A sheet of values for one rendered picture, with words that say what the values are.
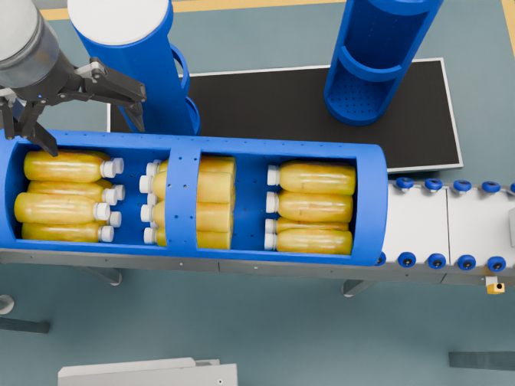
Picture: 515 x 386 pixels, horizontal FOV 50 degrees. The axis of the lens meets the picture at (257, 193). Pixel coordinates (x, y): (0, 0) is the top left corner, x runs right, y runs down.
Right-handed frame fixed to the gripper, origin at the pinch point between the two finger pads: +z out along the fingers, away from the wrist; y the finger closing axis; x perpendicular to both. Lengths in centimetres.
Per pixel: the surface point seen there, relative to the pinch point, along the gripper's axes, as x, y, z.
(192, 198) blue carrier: 0.0, -6.5, 36.2
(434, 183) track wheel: 2, -64, 67
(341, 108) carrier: -65, -61, 144
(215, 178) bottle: -4.5, -11.8, 40.0
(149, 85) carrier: -56, 5, 75
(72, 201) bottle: -9.0, 20.9, 40.8
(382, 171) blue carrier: 4, -47, 41
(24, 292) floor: -24, 89, 148
